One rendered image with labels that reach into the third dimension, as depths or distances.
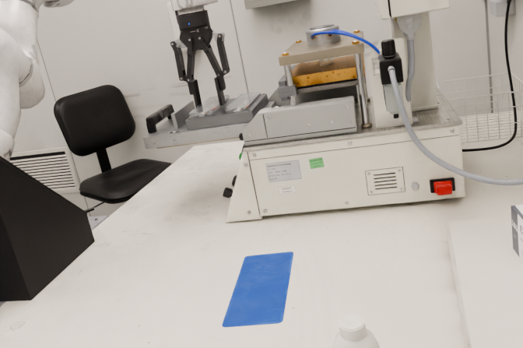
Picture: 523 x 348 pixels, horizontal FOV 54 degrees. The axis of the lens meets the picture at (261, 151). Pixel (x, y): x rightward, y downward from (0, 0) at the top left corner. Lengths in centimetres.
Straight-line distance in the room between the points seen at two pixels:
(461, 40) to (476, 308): 199
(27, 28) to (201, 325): 93
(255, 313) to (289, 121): 43
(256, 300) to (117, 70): 230
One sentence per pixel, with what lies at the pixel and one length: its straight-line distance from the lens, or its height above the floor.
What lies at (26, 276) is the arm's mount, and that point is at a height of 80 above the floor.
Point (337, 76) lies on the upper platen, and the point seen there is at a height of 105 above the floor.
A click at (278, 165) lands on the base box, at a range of 114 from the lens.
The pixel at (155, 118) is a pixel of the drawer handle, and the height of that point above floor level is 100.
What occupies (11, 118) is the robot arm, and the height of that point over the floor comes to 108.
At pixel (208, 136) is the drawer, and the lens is 122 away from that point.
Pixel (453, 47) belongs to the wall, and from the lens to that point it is 264.
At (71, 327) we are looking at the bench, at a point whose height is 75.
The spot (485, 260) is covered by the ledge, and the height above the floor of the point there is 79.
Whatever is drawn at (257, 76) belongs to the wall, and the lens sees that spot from 275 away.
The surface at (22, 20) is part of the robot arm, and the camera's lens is 151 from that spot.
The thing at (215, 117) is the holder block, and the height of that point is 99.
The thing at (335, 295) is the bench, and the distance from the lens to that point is 89.
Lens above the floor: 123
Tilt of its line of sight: 16 degrees down
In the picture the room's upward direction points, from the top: 11 degrees counter-clockwise
